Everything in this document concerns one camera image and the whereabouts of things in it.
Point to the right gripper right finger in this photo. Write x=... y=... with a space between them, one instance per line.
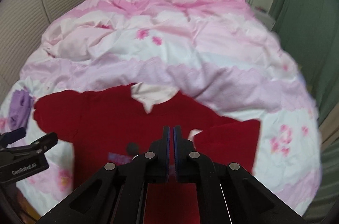
x=227 y=193

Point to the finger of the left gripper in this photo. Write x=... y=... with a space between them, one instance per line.
x=8 y=138
x=38 y=147

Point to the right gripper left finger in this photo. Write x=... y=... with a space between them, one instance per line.
x=116 y=194

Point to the red small sweater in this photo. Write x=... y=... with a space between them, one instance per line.
x=116 y=124

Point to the purple small garment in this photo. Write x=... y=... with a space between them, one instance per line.
x=19 y=109

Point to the pink floral duvet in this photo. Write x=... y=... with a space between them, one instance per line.
x=213 y=51

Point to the white louvred wardrobe door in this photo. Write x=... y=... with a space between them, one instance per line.
x=22 y=25

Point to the green curtain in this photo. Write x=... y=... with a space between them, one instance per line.
x=308 y=30

